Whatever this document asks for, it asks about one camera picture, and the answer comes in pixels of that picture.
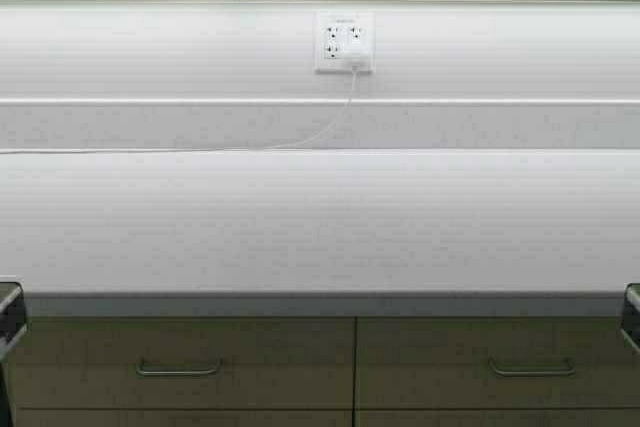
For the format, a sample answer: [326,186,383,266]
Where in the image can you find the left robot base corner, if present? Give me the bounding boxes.
[1,277,28,361]

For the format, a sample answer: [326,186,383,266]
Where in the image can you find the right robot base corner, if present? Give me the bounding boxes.
[621,283,640,351]

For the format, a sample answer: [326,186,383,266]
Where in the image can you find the lower right cabinet door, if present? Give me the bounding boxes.
[356,409,639,426]

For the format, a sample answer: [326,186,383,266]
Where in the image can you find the cabinet door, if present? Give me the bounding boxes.
[356,409,639,426]
[17,409,352,426]

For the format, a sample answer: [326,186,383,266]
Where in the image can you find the lower left cabinet door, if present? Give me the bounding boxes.
[17,409,352,426]

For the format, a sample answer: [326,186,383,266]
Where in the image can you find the right wooden drawer front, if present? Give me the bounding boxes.
[356,317,639,410]

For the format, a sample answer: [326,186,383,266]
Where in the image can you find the wooden drawer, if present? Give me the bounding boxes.
[356,317,639,410]
[9,318,355,410]

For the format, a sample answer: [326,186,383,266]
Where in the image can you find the left wooden drawer front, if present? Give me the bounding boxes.
[9,318,355,410]

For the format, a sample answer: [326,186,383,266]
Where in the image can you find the white power cable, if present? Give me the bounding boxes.
[0,69,359,155]

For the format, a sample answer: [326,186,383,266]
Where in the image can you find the white wall outlet plate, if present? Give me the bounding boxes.
[314,11,375,74]

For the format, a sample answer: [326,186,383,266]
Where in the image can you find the left drawer metal handle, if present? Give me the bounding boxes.
[135,359,224,378]

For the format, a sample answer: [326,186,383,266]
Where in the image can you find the drawer metal handle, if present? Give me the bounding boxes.
[487,358,577,378]
[135,359,224,378]

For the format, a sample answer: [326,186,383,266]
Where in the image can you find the right drawer metal handle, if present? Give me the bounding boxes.
[487,358,577,378]

